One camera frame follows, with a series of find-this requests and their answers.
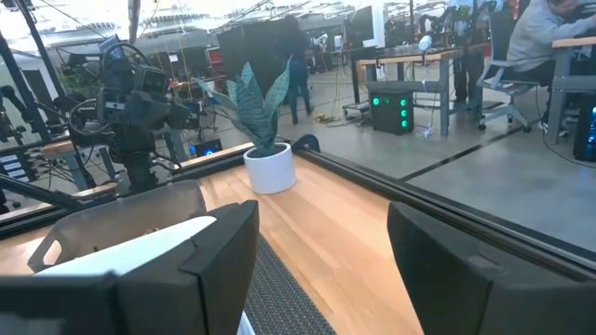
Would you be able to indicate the person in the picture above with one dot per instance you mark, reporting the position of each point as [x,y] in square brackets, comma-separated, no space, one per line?
[298,79]
[465,70]
[535,32]

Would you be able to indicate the grey ribbed mat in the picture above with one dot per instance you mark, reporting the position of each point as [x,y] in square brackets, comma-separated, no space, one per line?
[284,302]

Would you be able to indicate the snake plant in white pot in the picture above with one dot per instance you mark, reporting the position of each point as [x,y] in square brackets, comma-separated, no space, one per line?
[270,172]

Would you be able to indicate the black computer with blue light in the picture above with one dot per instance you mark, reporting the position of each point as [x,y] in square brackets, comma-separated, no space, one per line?
[586,135]

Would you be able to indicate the black partition panel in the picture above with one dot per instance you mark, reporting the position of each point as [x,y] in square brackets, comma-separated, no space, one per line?
[247,51]

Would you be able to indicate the wood-topped workbench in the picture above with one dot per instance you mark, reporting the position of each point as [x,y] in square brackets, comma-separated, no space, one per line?
[561,93]
[405,58]

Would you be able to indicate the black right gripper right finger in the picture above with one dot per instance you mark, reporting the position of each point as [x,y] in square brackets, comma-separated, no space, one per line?
[433,270]

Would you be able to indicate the black plastic bin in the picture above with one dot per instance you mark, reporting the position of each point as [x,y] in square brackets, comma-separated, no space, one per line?
[116,214]

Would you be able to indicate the grey office chair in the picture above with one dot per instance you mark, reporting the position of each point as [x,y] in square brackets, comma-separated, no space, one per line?
[505,86]

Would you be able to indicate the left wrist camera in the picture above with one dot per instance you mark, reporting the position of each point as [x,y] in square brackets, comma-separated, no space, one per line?
[154,80]

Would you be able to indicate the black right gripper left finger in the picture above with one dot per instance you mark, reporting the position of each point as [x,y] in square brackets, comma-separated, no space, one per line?
[205,279]

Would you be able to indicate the black device with blue light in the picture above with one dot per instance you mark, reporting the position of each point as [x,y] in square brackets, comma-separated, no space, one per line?
[207,148]

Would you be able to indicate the black monitor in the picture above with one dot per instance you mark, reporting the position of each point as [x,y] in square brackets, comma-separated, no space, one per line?
[362,25]

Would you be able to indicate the black computer with green lights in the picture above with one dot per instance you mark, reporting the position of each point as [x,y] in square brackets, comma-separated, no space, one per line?
[391,111]

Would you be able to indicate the black rail clamp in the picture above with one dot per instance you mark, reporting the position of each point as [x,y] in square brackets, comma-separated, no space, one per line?
[307,143]

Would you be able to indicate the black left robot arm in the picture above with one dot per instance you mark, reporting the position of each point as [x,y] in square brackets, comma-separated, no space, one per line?
[139,163]

